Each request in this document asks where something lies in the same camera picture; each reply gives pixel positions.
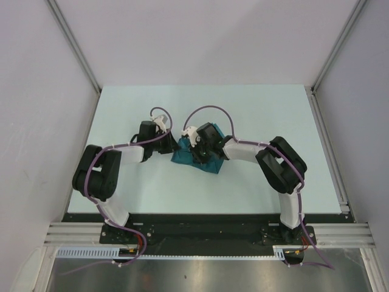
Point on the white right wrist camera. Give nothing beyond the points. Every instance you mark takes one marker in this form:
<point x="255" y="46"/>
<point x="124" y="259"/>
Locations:
<point x="192" y="134"/>

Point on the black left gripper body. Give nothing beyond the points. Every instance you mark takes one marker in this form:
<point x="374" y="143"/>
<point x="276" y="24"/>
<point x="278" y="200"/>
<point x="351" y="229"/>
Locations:
<point x="162" y="144"/>

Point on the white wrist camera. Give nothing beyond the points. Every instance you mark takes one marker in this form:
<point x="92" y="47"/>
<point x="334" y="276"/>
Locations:
<point x="192" y="134"/>
<point x="160" y="122"/>

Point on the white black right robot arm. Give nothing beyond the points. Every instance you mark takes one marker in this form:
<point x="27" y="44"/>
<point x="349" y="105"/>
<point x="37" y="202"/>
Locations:
<point x="282" y="167"/>

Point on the left aluminium corner post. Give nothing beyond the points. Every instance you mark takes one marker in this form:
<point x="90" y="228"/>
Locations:
<point x="71" y="40"/>

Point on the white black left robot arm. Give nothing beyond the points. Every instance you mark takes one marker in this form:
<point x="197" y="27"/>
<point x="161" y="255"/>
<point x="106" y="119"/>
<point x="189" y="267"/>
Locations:
<point x="97" y="173"/>

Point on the teal cloth napkin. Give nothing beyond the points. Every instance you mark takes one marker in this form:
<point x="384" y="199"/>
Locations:
<point x="184" y="157"/>

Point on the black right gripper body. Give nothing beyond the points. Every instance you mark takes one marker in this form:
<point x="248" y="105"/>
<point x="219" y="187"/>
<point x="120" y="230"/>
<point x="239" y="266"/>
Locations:
<point x="202" y="151"/>

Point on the aluminium corner post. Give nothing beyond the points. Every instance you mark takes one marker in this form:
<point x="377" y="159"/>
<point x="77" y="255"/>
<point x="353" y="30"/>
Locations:
<point x="71" y="40"/>
<point x="351" y="21"/>

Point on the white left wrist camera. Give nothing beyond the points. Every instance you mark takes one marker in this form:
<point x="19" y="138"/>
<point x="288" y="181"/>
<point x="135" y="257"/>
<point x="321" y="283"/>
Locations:
<point x="160" y="122"/>

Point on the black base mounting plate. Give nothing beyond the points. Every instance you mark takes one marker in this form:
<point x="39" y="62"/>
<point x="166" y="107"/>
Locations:
<point x="262" y="229"/>

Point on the right aluminium corner post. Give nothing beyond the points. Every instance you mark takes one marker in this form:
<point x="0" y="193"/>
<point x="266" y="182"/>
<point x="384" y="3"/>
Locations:
<point x="351" y="21"/>

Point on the aluminium frame rail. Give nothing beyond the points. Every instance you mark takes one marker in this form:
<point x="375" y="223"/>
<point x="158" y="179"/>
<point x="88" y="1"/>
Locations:
<point x="352" y="238"/>

